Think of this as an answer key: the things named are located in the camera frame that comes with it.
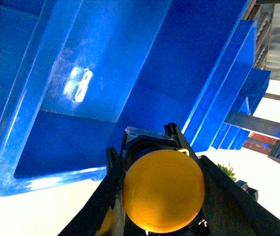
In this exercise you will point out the right large blue bin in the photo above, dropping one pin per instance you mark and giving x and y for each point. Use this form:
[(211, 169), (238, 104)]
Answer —
[(75, 73)]

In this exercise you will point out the yellow mushroom push button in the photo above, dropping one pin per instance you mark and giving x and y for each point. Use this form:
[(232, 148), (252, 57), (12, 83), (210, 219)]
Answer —
[(164, 188)]

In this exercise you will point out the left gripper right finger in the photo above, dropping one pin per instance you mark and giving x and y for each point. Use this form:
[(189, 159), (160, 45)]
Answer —
[(228, 210)]

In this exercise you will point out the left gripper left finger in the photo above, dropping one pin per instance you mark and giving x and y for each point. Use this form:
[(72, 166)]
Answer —
[(90, 218)]

